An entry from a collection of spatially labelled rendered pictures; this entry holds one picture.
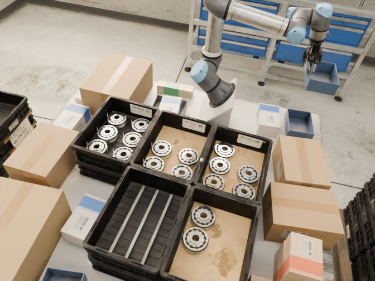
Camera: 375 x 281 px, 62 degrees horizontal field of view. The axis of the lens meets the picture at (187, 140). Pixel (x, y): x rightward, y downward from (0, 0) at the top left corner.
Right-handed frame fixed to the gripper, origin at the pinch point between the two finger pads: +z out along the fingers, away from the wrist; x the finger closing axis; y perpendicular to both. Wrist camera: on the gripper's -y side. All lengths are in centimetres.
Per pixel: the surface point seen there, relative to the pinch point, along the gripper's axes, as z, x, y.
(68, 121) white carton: 16, -124, 46
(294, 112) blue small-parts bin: 37.0, -0.9, -9.5
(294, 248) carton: 19, -2, 92
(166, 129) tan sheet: 19, -70, 38
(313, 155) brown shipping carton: 27.1, 7.5, 35.6
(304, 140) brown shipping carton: 26.5, 3.1, 26.0
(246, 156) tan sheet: 26, -25, 44
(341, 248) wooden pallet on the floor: 104, 41, 42
